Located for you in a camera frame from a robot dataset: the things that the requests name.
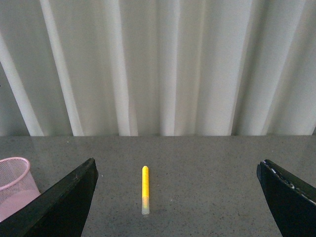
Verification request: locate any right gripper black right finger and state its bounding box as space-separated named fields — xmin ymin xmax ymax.
xmin=257 ymin=159 xmax=316 ymax=237

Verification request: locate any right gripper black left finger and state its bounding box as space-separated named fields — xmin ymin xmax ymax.
xmin=0 ymin=158 xmax=96 ymax=237

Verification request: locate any pink mesh cup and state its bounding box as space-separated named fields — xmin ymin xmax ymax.
xmin=0 ymin=157 xmax=40 ymax=221

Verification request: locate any yellow highlighter pen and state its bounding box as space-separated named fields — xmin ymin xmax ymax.
xmin=142 ymin=166 xmax=150 ymax=215

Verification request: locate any white pleated curtain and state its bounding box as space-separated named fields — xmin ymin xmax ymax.
xmin=0 ymin=0 xmax=316 ymax=136

